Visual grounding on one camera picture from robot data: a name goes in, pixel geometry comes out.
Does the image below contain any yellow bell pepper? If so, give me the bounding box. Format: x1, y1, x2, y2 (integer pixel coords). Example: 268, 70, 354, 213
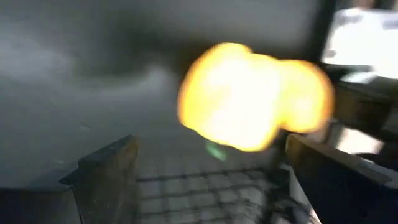
177, 42, 282, 153

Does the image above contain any orange yellow lemon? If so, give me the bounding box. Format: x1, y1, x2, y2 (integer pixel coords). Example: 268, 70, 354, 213
278, 58, 335, 134

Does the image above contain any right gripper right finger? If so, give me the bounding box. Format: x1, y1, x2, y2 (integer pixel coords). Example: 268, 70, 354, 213
285, 133, 398, 224

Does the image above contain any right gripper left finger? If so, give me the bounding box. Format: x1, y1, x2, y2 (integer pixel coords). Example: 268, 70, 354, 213
0, 134, 139, 224

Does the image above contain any black wire basket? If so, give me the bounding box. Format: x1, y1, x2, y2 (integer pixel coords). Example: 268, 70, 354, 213
136, 167, 321, 224

